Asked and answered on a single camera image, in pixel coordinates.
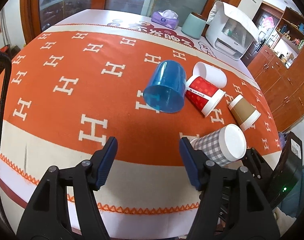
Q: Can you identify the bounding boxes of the grey checked paper cup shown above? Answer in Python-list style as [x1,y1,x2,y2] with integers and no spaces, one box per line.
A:
[190,124,247,166]

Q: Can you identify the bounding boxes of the brown sleeved paper cup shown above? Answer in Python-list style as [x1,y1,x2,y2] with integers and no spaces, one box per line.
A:
[228,95,261,131]

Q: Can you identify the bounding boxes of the red paper cup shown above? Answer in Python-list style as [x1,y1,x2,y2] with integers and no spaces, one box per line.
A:
[185,75,225,117]

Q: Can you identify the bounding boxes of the white paper cup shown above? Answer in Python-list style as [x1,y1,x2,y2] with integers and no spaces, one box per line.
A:
[192,62,227,88]

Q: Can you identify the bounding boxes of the blue plastic cup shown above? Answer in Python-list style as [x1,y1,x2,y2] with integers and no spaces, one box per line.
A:
[143,60,186,113]

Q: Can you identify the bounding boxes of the white countertop appliance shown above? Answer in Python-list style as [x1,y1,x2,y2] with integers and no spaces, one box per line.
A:
[205,16,254,60]

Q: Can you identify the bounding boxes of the orange H-pattern tablecloth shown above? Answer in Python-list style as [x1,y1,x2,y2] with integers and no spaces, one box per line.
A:
[0,24,281,215]

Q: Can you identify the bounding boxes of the dark wooden entrance door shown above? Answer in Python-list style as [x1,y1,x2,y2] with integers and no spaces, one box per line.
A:
[241,2,283,67]

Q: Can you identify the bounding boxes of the teal canister brown lid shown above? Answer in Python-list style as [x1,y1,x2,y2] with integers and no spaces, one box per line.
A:
[181,12,207,40]

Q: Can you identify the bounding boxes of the white cloth on appliance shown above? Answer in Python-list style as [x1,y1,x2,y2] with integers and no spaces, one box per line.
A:
[206,1,260,42]

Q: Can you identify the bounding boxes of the purple tissue box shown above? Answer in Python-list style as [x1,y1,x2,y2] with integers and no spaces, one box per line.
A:
[151,9,179,30]

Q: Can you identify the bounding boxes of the wooden wall cabinet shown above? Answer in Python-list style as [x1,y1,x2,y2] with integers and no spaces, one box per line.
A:
[248,7,304,132]

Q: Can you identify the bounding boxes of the black cable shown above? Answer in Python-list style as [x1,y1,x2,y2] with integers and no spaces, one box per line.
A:
[0,50,13,230]

